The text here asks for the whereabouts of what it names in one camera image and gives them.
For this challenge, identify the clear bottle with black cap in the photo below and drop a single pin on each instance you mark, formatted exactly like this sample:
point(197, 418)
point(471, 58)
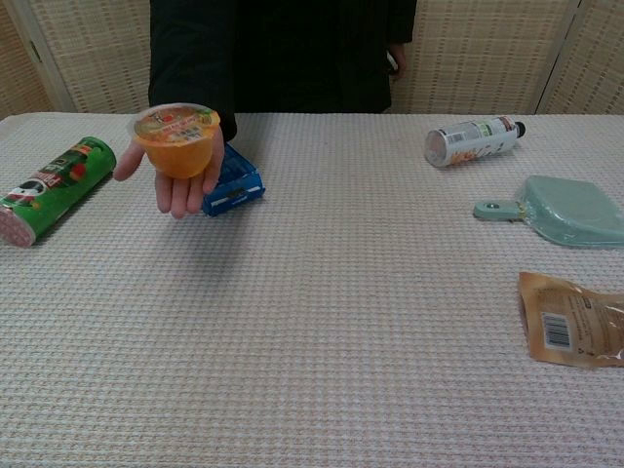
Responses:
point(468, 141)

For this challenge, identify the green Pringles can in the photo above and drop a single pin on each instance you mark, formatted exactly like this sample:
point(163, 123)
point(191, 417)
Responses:
point(53, 190)

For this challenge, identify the orange round snack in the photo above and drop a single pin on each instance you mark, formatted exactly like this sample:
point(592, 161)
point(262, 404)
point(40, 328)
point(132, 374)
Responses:
point(180, 156)

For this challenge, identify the person's right black-sleeved forearm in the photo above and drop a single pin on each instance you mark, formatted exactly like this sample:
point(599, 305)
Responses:
point(195, 73)

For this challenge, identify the blue cookie package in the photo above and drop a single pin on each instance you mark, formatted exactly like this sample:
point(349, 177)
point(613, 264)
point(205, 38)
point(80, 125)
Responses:
point(239, 190)

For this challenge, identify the brown snack pouch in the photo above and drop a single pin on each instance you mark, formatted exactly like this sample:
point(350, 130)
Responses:
point(570, 317)

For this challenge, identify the white woven tablecloth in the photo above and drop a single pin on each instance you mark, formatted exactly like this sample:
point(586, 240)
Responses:
point(312, 317)

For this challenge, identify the person's left hand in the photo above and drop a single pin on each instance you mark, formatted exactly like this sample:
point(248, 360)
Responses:
point(399, 61)

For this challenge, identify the teal plastic dustpan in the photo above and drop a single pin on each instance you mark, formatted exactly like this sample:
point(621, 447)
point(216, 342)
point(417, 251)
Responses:
point(570, 209)

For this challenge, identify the person's right hand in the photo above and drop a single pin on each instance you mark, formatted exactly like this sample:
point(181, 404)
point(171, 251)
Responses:
point(180, 195)

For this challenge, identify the woven bamboo folding screen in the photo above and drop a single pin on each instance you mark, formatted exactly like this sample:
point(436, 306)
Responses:
point(487, 58)

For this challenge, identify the person's black jacket torso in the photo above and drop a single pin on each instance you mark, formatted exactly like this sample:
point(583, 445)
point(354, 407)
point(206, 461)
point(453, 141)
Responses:
point(302, 49)

